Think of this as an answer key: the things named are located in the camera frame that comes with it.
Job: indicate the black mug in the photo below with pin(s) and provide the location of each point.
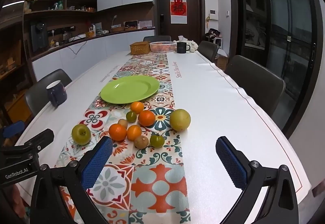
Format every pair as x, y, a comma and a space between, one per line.
182, 47

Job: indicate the white plush toy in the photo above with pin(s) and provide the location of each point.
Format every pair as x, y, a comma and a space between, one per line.
193, 45

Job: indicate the pink plastic basket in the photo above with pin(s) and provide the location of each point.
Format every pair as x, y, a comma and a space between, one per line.
163, 46

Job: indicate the white tissue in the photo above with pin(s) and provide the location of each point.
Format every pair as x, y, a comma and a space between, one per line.
181, 38

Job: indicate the grey chair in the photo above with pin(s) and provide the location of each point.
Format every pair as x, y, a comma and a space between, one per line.
208, 50
256, 84
157, 38
43, 91

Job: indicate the patterned table runner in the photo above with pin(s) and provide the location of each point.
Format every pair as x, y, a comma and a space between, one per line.
157, 183

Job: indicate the black water dispenser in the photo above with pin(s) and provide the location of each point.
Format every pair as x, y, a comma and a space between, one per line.
39, 36

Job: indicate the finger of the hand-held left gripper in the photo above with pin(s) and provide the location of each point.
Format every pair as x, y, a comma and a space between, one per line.
42, 136
12, 130

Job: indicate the white desk lamp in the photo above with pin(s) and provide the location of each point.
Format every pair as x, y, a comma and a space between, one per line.
114, 20

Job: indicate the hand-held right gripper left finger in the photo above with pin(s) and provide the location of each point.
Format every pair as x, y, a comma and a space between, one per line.
97, 163

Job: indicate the bags on stool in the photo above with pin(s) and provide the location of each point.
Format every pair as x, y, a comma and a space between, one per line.
213, 33

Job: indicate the green tangerine with stem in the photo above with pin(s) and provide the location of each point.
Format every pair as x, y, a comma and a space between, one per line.
157, 141

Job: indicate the small brown kiwi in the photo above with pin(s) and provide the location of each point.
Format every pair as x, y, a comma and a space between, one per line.
123, 123

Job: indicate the yellow pear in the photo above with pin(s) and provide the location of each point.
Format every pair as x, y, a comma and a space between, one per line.
180, 120

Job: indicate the green plate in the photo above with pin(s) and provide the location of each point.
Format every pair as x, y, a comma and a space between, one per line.
129, 89

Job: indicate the dark blue mug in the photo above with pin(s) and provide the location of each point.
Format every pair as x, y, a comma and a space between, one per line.
56, 93

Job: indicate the green apple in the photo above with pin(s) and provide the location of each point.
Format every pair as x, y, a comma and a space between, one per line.
81, 134

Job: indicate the black framed sign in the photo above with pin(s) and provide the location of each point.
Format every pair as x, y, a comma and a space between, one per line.
130, 24

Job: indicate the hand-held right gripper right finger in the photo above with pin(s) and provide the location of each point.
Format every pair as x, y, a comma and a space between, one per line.
231, 165

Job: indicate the white intercom panel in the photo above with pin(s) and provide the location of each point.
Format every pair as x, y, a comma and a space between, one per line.
213, 14

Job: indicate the orange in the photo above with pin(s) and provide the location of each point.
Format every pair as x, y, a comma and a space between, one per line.
146, 118
134, 132
137, 107
117, 132

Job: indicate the wicker basket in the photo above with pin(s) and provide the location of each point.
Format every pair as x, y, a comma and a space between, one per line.
140, 47

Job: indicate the red and white door poster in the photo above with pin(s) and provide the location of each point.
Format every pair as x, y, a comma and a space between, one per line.
178, 8

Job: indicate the dark wooden door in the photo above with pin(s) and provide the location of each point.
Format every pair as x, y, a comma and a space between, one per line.
193, 10

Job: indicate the glass sliding door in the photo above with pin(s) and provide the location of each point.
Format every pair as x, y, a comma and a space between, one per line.
284, 36

